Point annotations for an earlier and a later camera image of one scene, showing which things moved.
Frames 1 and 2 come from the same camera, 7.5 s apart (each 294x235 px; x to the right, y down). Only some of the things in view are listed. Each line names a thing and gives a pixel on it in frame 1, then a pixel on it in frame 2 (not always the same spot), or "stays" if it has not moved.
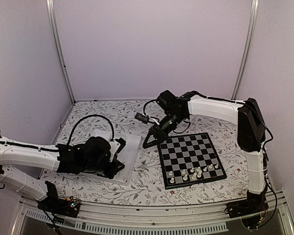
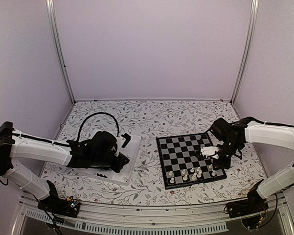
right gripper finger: x=152 y=132 -> x=216 y=164
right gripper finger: x=160 y=141 -> x=226 y=163
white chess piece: x=199 y=175 stays
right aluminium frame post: x=253 y=31 stays
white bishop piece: x=194 y=176 stays
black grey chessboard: x=189 y=159 stays
